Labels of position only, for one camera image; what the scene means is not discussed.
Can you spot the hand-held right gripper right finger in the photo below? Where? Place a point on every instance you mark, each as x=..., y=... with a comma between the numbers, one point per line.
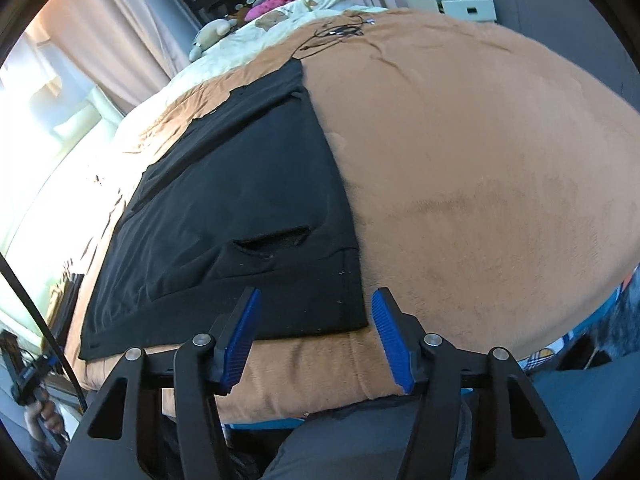
x=392, y=345

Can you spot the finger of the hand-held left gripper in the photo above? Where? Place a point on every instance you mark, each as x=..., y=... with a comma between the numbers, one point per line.
x=46, y=362

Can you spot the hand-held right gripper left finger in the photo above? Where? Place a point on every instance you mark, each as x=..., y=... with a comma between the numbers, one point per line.
x=242, y=340

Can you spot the black long-sleeve shirt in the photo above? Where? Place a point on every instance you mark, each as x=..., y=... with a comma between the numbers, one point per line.
x=225, y=200

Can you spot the person's left hand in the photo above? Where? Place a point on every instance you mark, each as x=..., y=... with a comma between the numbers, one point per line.
x=46, y=415

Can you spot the brown folded cloth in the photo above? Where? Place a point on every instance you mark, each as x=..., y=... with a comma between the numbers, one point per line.
x=57, y=300

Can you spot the dark striped cloth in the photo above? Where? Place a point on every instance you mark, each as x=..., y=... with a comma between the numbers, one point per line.
x=75, y=305

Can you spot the person's leg in grey pants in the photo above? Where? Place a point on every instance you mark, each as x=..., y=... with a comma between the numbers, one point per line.
x=590, y=410
x=340, y=445

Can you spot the orange-brown fleece blanket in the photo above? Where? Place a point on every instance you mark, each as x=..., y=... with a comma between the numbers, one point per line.
x=475, y=160

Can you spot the white padded headboard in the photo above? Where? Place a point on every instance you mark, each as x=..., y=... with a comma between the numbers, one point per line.
x=80, y=115

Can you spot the cream duvet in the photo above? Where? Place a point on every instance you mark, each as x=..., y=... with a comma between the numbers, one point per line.
x=235, y=45

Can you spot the beige plush toy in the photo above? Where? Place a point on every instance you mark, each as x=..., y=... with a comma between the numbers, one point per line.
x=212, y=37

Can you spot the brown plush bear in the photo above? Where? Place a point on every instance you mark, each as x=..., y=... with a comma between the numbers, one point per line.
x=272, y=19

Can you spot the pink cloth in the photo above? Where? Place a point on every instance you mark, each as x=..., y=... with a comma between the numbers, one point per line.
x=272, y=4

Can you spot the white nightstand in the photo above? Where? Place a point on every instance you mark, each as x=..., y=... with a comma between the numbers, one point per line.
x=460, y=9

